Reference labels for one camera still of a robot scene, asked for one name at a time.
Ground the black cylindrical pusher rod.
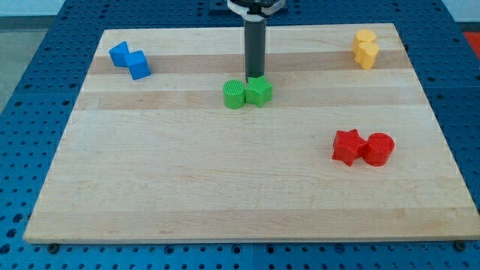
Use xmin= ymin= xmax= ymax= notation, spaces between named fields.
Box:
xmin=244 ymin=19 xmax=266 ymax=81

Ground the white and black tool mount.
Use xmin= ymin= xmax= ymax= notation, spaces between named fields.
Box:
xmin=227 ymin=0 xmax=287 ymax=20

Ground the green star block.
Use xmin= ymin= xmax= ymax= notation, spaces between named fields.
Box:
xmin=245 ymin=76 xmax=273 ymax=107

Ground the red star block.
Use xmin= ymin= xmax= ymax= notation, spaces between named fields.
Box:
xmin=331 ymin=129 xmax=367 ymax=167

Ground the green cylinder block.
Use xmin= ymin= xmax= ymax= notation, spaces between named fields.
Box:
xmin=223 ymin=79 xmax=245 ymax=110

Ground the yellow block rear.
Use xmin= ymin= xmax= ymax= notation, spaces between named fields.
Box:
xmin=352 ymin=28 xmax=377 ymax=54

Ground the yellow heart block front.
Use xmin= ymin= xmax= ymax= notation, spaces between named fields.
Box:
xmin=355 ymin=42 xmax=380 ymax=70

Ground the blue cube block right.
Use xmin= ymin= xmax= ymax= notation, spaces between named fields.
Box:
xmin=125 ymin=50 xmax=151 ymax=80

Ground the blue cube block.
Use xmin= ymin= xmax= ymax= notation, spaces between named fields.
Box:
xmin=109 ymin=41 xmax=129 ymax=68
xmin=125 ymin=50 xmax=151 ymax=80

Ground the blue cube block left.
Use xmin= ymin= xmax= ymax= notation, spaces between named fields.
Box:
xmin=109 ymin=41 xmax=129 ymax=68

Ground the wooden board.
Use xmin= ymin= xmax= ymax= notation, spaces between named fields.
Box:
xmin=24 ymin=23 xmax=479 ymax=244

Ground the red cylinder block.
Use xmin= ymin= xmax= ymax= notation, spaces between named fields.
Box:
xmin=362 ymin=133 xmax=395 ymax=167

